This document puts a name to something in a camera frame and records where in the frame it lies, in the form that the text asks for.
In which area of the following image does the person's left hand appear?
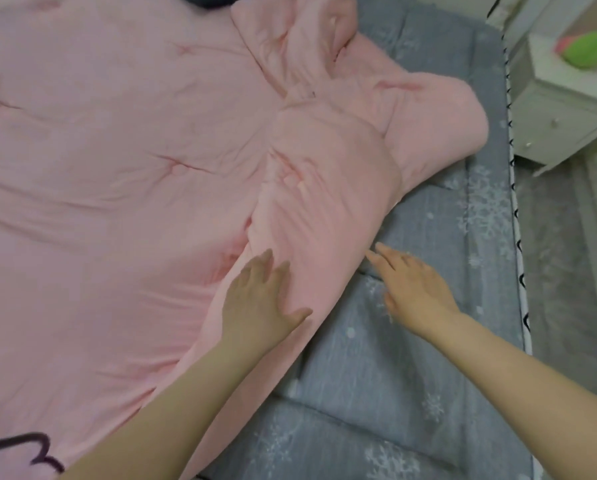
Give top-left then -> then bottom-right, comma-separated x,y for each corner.
218,249 -> 313,356

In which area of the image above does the person's right hand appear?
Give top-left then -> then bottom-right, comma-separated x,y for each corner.
366,242 -> 462,341

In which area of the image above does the person's right forearm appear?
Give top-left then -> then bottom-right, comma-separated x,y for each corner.
426,312 -> 597,480

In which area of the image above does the person's left forearm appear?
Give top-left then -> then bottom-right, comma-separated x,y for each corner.
56,342 -> 279,480

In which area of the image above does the grey snowflake mattress pad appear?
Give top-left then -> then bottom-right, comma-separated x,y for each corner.
193,0 -> 535,480

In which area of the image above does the white black-patterned bed sheet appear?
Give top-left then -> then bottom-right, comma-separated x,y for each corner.
486,0 -> 535,356

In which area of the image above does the white nightstand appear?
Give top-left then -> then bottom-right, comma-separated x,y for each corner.
504,32 -> 597,178

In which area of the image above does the pink quilt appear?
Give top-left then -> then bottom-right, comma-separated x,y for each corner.
0,0 -> 490,480

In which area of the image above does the green pink plush toy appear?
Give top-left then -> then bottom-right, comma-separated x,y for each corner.
554,30 -> 597,71

